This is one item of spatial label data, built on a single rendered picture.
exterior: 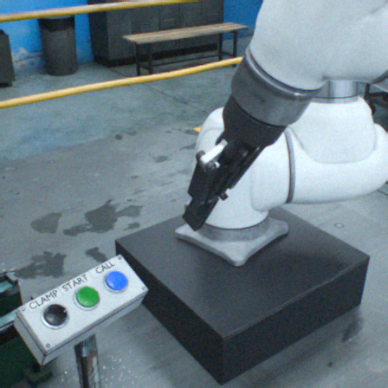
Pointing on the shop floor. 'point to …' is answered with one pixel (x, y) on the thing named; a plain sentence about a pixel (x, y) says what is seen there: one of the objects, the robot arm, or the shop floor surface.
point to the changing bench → (182, 38)
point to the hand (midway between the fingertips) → (199, 208)
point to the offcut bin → (6, 60)
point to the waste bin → (59, 44)
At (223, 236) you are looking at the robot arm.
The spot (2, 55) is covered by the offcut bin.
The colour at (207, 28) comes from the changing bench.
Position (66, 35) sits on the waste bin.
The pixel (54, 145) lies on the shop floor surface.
